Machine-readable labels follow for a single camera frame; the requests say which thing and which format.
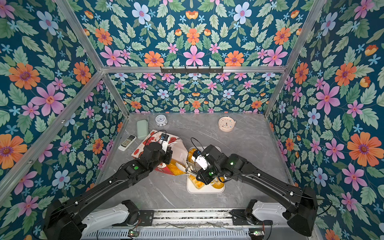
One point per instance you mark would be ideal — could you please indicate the green glasses case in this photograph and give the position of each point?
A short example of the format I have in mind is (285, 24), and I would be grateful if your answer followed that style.
(142, 129)

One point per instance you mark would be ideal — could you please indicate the fake bagel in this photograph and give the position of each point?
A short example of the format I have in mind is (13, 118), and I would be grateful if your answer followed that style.
(217, 184)

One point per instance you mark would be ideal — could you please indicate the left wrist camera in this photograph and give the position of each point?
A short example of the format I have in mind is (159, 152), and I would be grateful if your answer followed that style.
(164, 141)

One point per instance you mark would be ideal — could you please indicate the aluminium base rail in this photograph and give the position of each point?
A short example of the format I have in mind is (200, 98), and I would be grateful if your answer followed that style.
(196, 218)

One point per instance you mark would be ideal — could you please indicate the white remote control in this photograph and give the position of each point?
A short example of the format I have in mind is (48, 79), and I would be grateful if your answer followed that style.
(127, 142)

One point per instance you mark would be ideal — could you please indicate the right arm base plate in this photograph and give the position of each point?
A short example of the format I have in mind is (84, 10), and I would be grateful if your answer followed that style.
(241, 218)

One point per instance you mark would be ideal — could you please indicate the black hook rail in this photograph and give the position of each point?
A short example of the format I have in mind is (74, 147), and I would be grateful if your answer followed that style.
(191, 70)

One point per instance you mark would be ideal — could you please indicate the white round alarm clock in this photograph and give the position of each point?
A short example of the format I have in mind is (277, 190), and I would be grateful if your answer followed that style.
(161, 120)

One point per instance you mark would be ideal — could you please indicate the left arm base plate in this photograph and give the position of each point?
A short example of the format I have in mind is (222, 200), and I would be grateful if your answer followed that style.
(142, 218)

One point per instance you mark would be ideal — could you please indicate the yellow fake bread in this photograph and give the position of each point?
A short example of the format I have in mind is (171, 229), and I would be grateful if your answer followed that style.
(174, 168)

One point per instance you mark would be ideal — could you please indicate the braided fake bread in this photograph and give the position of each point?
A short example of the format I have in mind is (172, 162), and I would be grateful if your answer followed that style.
(198, 184)

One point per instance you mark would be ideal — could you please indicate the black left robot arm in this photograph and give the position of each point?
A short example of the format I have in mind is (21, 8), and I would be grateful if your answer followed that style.
(65, 220)

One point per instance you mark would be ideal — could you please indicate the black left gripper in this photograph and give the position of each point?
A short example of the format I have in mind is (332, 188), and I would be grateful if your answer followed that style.
(169, 154)

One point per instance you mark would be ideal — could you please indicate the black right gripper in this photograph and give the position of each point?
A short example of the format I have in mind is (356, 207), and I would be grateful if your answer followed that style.
(203, 178)

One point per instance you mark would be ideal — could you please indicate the white rectangular tray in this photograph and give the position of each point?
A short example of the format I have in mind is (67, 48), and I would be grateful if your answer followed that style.
(207, 189)

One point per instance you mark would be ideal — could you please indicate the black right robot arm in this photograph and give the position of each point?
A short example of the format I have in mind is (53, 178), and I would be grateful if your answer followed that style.
(300, 205)

